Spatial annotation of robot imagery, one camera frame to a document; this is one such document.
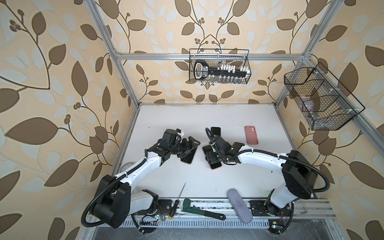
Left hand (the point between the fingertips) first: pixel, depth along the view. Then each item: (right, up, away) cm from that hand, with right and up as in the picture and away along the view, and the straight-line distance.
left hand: (197, 145), depth 80 cm
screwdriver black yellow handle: (-11, -29, -5) cm, 31 cm away
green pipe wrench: (-5, -30, -6) cm, 31 cm away
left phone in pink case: (-6, -10, +14) cm, 18 cm away
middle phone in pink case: (+9, -11, +2) cm, 14 cm away
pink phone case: (+37, +3, +22) cm, 44 cm away
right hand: (+8, -8, +6) cm, 13 cm away
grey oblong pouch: (+21, -29, -8) cm, 37 cm away
